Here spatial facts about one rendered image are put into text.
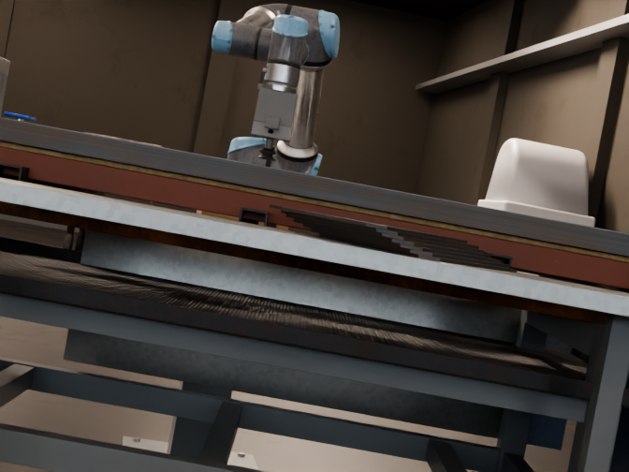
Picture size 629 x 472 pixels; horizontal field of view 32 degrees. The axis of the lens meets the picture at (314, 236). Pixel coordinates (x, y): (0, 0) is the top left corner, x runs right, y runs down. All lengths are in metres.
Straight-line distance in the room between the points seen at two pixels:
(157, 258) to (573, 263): 1.17
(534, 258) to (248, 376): 1.03
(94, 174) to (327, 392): 1.05
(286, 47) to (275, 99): 0.12
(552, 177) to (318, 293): 5.40
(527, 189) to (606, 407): 6.14
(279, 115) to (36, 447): 0.86
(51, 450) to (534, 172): 6.26
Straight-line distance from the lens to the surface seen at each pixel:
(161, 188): 2.01
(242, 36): 2.52
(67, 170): 2.04
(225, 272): 2.79
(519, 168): 8.01
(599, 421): 1.89
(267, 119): 2.38
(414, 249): 1.72
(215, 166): 2.00
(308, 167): 3.05
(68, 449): 2.11
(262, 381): 2.82
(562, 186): 8.08
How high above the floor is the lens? 0.80
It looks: 1 degrees down
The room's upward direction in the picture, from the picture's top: 10 degrees clockwise
